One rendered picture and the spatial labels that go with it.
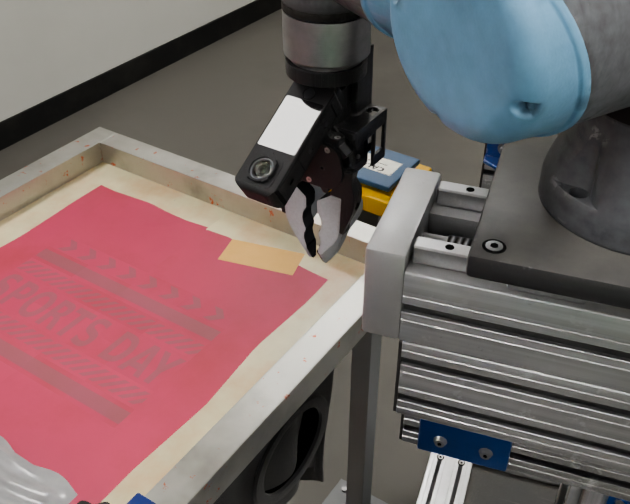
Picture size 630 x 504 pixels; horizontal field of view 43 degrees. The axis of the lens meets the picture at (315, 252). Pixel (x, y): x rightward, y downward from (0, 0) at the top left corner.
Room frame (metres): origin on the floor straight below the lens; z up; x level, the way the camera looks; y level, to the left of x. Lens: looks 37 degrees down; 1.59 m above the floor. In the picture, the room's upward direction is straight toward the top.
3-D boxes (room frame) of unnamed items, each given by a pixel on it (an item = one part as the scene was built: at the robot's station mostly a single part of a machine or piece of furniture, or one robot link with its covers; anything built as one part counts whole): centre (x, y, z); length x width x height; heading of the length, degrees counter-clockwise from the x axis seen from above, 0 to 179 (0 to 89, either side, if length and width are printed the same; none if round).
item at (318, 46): (0.65, -0.01, 1.33); 0.08 x 0.08 x 0.05
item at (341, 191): (0.62, -0.02, 1.19); 0.05 x 0.02 x 0.09; 56
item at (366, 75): (0.66, -0.01, 1.25); 0.09 x 0.08 x 0.12; 146
